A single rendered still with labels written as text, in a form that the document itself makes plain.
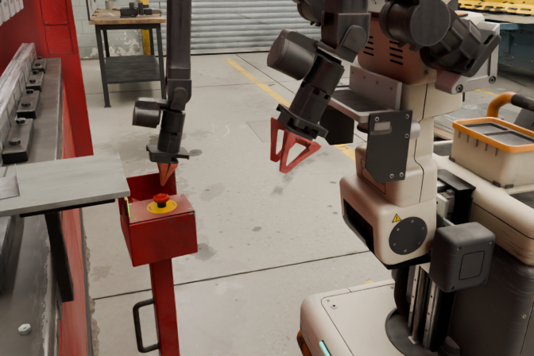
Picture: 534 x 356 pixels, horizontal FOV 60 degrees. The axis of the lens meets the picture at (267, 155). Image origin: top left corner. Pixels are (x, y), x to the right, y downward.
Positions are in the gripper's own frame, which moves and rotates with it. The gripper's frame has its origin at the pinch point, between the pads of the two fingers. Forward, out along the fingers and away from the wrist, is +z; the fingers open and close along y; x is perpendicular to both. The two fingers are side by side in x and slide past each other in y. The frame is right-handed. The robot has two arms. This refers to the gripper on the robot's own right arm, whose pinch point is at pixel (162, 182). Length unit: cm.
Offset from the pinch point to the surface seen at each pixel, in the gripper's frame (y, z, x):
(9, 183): 34, -13, 36
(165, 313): -4.7, 35.3, 8.1
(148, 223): 6.1, 4.5, 15.1
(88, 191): 23, -15, 43
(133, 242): 8.6, 9.4, 15.1
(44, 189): 29, -14, 40
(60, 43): 20, -9, -179
